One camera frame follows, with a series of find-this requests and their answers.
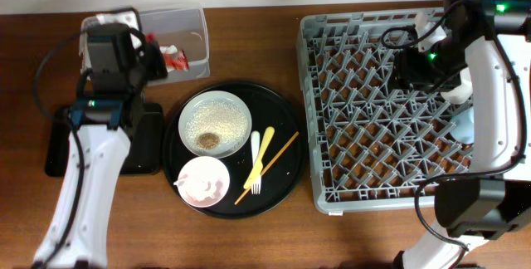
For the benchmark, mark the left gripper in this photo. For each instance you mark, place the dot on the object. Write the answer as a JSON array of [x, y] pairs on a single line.
[[157, 58]]

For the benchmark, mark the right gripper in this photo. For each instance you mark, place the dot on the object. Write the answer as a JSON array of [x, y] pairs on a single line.
[[405, 71]]

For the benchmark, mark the white plastic cup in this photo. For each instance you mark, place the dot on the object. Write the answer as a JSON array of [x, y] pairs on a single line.
[[462, 92]]

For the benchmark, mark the red snack wrapper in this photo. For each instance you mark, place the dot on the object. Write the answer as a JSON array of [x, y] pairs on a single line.
[[173, 58]]

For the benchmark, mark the light blue cup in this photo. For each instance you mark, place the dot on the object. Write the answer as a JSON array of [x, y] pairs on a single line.
[[463, 130]]

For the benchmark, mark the small white tissue piece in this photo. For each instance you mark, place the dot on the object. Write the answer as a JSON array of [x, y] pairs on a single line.
[[199, 189]]

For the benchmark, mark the pink bowl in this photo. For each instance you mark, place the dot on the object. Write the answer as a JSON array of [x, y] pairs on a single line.
[[208, 168]]

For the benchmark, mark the white napkin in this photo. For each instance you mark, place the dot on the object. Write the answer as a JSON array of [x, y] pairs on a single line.
[[117, 23]]

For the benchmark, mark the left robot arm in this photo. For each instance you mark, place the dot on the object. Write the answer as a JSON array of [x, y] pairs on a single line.
[[111, 126]]

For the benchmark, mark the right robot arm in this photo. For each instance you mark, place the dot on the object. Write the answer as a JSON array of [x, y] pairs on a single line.
[[491, 40]]

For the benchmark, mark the clear plastic waste bin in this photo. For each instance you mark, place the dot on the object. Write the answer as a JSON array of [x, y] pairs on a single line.
[[183, 26]]

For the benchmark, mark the grey dishwasher rack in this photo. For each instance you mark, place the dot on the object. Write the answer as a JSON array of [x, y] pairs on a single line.
[[370, 146]]

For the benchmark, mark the black rectangular tray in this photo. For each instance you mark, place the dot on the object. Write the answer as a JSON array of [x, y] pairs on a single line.
[[144, 154]]

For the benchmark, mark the grey plate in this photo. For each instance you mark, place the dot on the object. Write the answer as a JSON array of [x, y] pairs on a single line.
[[213, 95]]

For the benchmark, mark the brown food patty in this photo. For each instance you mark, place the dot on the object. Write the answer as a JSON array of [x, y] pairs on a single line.
[[208, 141]]

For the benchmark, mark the white rice pile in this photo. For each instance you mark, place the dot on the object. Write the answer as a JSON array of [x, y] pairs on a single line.
[[221, 118]]

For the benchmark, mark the wooden chopstick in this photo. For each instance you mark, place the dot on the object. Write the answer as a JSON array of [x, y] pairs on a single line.
[[278, 157]]

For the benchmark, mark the yellow plastic knife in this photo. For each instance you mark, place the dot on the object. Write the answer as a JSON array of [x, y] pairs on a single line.
[[259, 146]]

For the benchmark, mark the white plastic fork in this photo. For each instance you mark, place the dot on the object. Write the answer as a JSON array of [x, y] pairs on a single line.
[[255, 147]]

